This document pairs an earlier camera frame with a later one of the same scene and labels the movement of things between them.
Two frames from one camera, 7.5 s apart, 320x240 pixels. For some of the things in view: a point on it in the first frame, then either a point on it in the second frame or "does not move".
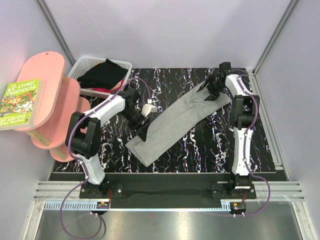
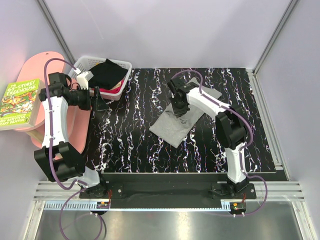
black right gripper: x=213 y=95 to x=179 y=112
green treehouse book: x=21 y=104 does not move
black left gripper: x=142 y=129 to x=100 y=104
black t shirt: x=105 y=75 does not move
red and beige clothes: x=115 y=89 does not move
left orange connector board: x=103 y=205 does not move
